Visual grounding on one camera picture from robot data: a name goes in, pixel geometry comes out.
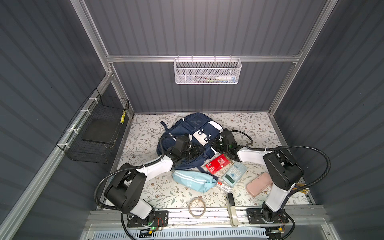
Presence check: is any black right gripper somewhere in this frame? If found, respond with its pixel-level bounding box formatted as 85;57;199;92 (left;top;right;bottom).
207;136;229;155

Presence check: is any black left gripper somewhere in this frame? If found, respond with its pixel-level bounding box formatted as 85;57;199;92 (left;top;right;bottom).
179;142;204;161

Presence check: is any navy blue student backpack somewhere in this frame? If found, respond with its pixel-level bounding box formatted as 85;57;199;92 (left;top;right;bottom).
157;113;224;173

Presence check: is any light blue pencil pouch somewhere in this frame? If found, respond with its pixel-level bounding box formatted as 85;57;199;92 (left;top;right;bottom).
173;170;218;193

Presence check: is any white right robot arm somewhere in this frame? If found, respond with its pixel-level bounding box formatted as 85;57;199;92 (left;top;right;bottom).
212;129;304;224

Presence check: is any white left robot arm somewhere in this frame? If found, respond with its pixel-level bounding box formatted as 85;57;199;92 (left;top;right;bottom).
94;135;205;226

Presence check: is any red card box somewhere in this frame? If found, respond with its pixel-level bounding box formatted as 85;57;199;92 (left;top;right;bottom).
206;154;231;175

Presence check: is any light green calculator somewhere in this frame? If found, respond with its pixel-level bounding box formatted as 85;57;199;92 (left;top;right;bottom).
222;162;248;188

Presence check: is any clear tape roll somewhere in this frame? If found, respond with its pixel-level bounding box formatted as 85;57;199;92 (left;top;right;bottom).
188;198;207;219

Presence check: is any pink pencil case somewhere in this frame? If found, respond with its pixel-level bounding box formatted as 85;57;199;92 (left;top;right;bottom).
246;172;273;197

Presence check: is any beige stapler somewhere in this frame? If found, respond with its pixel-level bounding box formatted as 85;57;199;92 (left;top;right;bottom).
226;193;239;227

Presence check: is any coloured pencils bundle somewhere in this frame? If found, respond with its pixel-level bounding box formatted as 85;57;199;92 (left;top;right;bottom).
292;183;310;194

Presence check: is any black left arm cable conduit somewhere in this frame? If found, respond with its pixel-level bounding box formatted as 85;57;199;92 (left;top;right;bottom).
93;135;181;240

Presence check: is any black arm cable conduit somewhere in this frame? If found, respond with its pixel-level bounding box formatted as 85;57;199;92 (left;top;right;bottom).
229;129;332;199
93;135;181;240

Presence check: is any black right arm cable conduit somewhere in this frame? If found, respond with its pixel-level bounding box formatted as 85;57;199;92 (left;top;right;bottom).
229;129;332;199

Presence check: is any white wire mesh basket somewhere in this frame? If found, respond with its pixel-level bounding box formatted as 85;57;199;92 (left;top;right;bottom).
173;57;242;85

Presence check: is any black wire basket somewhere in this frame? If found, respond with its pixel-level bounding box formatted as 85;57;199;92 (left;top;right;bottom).
57;90;130;164

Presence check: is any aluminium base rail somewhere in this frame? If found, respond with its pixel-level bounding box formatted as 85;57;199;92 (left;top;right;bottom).
85;205;330;229

